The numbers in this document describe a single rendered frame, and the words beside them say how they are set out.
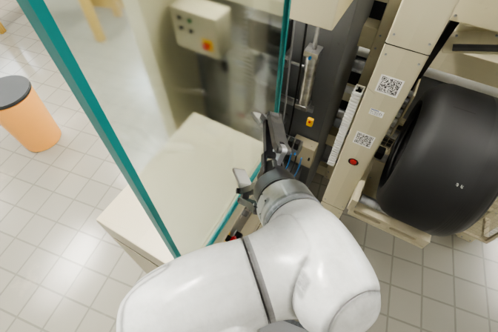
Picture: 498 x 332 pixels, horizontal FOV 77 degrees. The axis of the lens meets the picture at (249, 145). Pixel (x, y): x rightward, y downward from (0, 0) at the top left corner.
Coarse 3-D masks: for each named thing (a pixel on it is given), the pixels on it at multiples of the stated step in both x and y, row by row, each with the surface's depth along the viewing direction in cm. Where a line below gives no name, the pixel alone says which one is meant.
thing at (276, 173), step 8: (272, 160) 53; (272, 168) 52; (280, 168) 51; (264, 176) 50; (272, 176) 49; (280, 176) 48; (288, 176) 49; (256, 184) 50; (264, 184) 48; (256, 192) 50; (256, 200) 50
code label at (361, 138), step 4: (356, 132) 126; (360, 132) 125; (356, 136) 128; (360, 136) 127; (364, 136) 126; (368, 136) 125; (372, 136) 124; (356, 140) 129; (360, 140) 128; (364, 140) 127; (368, 140) 126; (372, 140) 125; (360, 144) 130; (364, 144) 129; (368, 144) 127; (372, 144) 126
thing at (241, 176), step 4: (236, 168) 70; (236, 172) 68; (240, 172) 68; (244, 172) 69; (236, 176) 66; (240, 176) 67; (244, 176) 67; (236, 180) 66; (240, 180) 65; (244, 180) 66; (248, 180) 66; (240, 184) 64; (244, 184) 64; (248, 184) 65
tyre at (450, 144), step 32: (448, 96) 108; (480, 96) 109; (416, 128) 109; (448, 128) 101; (480, 128) 100; (416, 160) 104; (448, 160) 100; (480, 160) 97; (384, 192) 120; (416, 192) 106; (448, 192) 101; (480, 192) 98; (416, 224) 117; (448, 224) 107
